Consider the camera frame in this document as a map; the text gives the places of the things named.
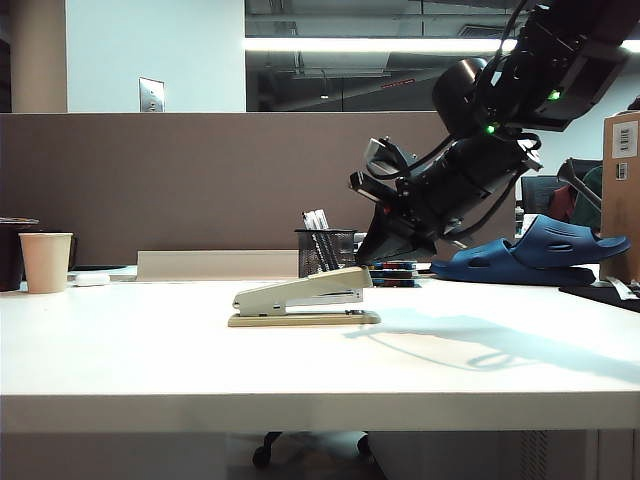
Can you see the long ceiling light strip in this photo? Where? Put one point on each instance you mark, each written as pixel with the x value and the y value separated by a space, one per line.
pixel 375 44

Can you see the dark cylindrical container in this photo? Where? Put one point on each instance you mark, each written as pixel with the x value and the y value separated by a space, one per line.
pixel 10 255

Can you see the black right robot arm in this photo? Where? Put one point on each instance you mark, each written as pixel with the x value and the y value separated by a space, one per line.
pixel 545 60

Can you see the tall brown cardboard box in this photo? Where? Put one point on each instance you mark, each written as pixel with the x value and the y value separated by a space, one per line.
pixel 622 200

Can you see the clear black ballpoint pen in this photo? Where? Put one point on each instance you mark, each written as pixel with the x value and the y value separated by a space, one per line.
pixel 324 232
pixel 307 235
pixel 316 235

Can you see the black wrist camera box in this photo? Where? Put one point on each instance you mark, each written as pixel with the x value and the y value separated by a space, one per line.
pixel 382 165

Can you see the metal wall plate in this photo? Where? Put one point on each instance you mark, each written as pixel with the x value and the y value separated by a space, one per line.
pixel 151 95

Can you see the black mesh pen holder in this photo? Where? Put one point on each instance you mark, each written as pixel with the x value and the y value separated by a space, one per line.
pixel 337 252

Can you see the beige desk stapler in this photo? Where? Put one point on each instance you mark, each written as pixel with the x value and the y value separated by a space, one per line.
pixel 305 297

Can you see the black mouse pad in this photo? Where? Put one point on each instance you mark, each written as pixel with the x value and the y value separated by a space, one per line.
pixel 600 295

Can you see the white earbud case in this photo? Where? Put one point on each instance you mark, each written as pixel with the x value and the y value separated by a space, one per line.
pixel 91 278

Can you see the beige paper cup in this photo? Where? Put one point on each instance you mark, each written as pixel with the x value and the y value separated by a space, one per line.
pixel 46 262

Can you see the navy blue rubber slipper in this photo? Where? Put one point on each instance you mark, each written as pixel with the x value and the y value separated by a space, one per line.
pixel 565 242
pixel 490 267

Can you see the brown desk partition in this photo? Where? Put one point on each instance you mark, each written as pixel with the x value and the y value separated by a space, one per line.
pixel 175 185

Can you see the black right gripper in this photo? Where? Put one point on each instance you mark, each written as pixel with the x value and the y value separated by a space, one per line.
pixel 460 185

